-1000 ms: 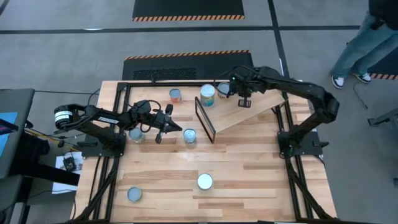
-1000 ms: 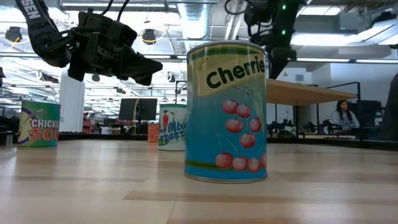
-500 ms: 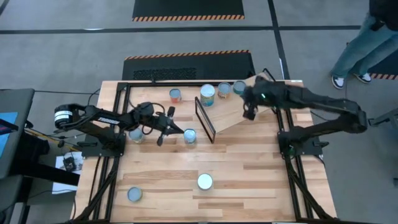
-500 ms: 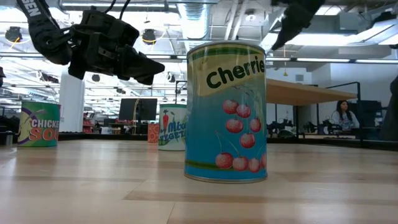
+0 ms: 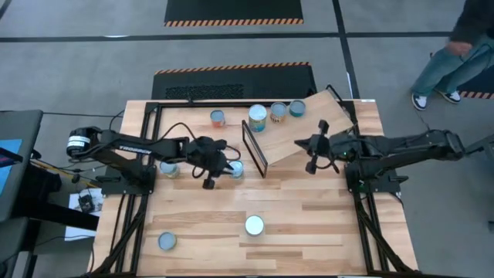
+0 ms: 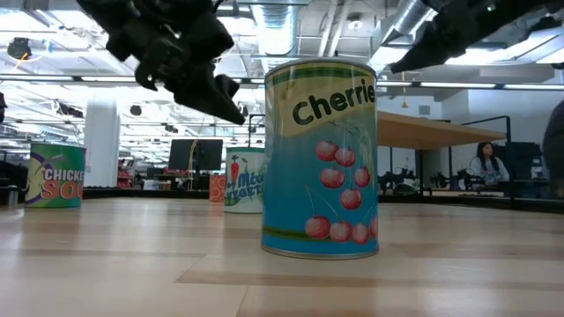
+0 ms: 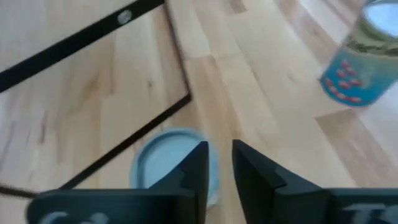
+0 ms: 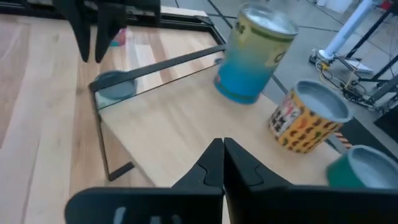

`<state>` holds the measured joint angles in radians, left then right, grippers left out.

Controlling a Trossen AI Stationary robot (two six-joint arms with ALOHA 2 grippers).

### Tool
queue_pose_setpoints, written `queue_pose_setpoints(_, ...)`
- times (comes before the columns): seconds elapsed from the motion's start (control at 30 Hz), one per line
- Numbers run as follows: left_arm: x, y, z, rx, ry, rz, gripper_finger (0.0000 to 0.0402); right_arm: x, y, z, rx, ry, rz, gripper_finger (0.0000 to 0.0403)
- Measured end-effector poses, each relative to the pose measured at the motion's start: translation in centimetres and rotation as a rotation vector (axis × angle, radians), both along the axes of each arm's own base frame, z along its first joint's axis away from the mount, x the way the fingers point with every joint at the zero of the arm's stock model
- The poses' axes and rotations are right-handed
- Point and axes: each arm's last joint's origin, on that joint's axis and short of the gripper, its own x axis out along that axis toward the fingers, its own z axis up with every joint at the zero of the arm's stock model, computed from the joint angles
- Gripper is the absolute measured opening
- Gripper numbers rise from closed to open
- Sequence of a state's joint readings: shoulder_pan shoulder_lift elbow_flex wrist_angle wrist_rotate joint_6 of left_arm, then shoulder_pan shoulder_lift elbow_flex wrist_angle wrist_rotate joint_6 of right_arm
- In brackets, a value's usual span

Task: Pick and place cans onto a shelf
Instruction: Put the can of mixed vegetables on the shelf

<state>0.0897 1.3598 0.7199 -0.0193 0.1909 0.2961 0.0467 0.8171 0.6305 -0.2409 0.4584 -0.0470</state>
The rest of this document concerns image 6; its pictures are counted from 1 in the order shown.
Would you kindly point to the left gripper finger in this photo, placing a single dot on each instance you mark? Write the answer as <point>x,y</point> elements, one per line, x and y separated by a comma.
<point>228,84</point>
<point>207,101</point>

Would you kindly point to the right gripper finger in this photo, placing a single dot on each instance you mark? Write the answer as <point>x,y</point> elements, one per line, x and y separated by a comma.
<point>423,55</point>

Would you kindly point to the orange patterned can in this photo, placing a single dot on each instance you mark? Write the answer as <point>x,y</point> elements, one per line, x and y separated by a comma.
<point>217,188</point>

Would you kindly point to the white mixed vegetables can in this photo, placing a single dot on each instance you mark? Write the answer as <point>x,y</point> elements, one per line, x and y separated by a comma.
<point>244,185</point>

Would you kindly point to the large blue cherries can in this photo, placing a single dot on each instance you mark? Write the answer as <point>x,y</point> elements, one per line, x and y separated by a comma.
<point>291,185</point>

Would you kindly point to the green chicken soup can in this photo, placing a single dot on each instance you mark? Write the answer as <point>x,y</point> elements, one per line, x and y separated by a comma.
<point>55,176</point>

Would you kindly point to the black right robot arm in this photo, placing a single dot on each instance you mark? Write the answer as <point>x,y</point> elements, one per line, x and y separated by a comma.
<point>529,6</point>

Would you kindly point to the black background robot arm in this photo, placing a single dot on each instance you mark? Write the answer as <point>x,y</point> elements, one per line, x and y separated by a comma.
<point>456,180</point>
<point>396,180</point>

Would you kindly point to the black computer monitor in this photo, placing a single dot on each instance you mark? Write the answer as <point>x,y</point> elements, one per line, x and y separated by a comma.
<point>196,154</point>

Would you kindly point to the red storage cart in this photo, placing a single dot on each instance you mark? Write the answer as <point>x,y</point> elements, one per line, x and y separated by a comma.
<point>124,174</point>

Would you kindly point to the white column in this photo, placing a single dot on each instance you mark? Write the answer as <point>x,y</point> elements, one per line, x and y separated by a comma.
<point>101,149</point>

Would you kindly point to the person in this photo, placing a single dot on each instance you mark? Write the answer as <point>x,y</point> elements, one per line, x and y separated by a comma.
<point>488,169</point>

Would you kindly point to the black cabinet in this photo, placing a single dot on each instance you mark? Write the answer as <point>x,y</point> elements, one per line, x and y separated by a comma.
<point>524,167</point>

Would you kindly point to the black ceiling device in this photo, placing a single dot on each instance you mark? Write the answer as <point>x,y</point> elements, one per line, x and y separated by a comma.
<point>18,48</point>

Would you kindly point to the round silver ventilation duct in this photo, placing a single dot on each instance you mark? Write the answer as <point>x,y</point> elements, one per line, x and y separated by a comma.
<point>405,19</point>

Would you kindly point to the ribbed silver ventilation duct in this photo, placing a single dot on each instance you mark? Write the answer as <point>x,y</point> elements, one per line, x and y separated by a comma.
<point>275,31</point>

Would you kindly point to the wooden shelf with black frame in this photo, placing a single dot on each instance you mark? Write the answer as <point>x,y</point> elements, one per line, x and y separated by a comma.
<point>418,130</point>

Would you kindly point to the small metal post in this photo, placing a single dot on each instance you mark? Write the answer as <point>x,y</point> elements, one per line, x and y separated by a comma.
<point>12,197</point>

